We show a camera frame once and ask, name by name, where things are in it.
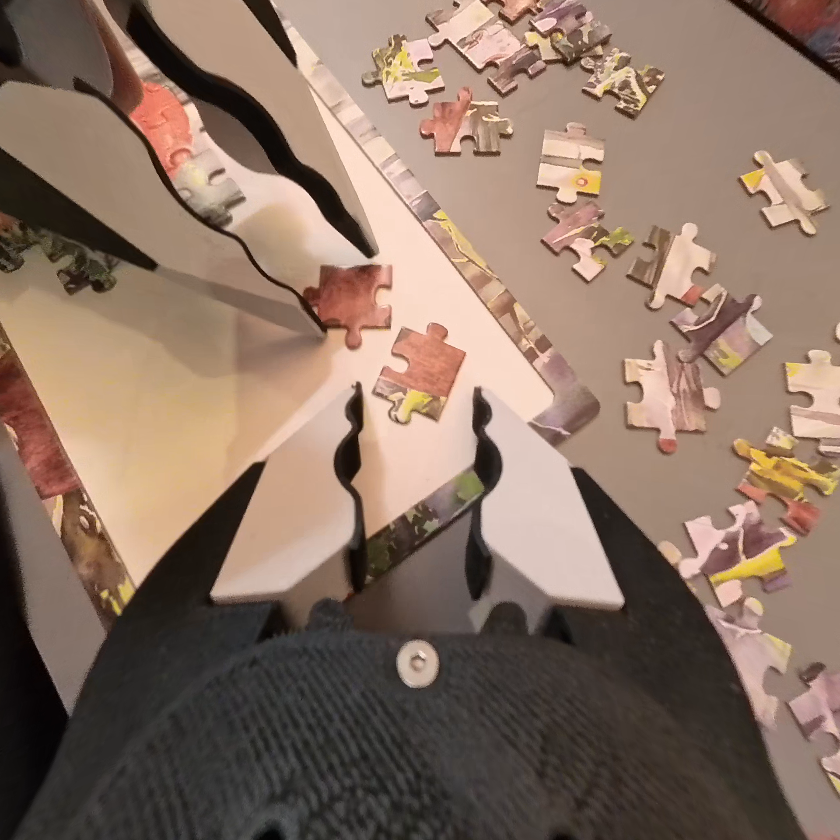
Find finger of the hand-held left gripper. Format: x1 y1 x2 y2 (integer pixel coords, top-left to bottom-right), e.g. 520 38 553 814
0 79 329 339
126 0 382 260

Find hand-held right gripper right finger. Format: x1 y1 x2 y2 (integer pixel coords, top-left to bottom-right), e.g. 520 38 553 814
465 386 626 613

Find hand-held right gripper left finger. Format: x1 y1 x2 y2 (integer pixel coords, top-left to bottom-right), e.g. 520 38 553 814
210 382 368 606

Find printed frame puzzle tray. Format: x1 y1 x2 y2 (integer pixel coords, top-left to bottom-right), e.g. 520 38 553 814
0 0 602 634

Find brown and green puzzle piece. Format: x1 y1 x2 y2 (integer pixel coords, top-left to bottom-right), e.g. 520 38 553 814
373 323 467 425

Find plain brown puzzle piece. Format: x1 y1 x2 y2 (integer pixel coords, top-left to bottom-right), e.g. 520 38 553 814
303 264 393 349

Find assembled lion puzzle section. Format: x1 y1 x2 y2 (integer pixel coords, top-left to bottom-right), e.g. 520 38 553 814
0 82 247 296

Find scattered loose puzzle pieces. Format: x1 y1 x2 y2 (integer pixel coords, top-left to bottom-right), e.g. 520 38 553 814
361 0 840 798

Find illustrated puzzle box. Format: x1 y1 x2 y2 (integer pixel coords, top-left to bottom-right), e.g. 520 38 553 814
731 0 840 73

